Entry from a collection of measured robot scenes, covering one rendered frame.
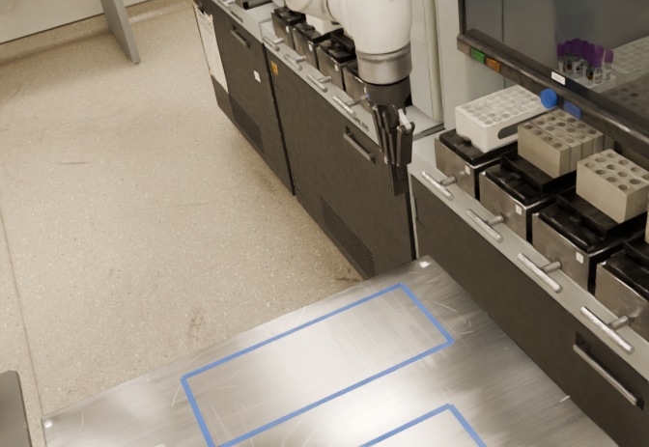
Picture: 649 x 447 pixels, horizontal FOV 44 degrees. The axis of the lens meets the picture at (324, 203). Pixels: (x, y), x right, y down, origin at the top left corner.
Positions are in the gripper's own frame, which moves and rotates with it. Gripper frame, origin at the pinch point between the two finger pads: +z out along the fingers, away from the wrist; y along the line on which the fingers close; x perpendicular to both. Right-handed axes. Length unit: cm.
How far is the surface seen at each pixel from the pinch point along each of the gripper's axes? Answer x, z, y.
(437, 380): 20, -2, -47
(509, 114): -21.8, -6.4, -3.5
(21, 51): 54, 78, 350
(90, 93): 31, 80, 269
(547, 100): -16.9, -17.8, -20.4
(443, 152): -11.7, 1.0, 3.3
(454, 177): -11.6, 4.9, -0.1
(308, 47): -12, 1, 67
